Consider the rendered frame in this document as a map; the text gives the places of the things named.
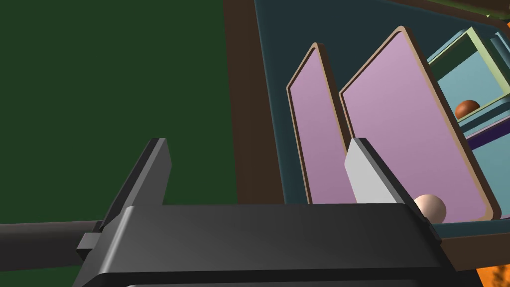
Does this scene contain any pale blue cabinet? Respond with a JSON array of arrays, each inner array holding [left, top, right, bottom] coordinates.
[[426, 26, 510, 196]]

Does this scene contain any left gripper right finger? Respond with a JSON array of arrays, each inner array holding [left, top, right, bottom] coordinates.
[[343, 137, 417, 206]]

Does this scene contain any teal cupboard with brown frame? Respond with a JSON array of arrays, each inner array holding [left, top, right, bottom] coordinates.
[[222, 0, 510, 273]]

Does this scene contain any wide pink cupboard door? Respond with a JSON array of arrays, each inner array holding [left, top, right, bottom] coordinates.
[[338, 25, 503, 222]]

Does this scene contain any brown round knob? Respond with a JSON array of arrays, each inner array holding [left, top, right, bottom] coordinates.
[[454, 99, 481, 120]]

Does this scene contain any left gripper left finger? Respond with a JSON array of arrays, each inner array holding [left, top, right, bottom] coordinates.
[[95, 137, 173, 231]]

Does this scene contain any narrow pink cupboard door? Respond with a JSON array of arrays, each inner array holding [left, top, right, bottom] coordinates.
[[285, 41, 358, 205]]

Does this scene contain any pale round knob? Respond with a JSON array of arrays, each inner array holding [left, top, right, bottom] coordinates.
[[414, 194, 448, 224]]

